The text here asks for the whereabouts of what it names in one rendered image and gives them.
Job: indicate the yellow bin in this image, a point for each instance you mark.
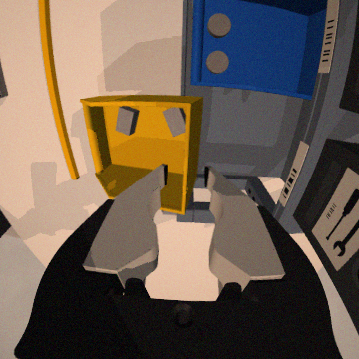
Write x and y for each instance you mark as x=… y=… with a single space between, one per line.
x=121 y=160

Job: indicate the blue open bin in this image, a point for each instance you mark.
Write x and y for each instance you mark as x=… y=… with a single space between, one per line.
x=272 y=43

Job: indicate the yellow bar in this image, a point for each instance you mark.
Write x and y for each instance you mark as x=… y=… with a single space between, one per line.
x=46 y=39

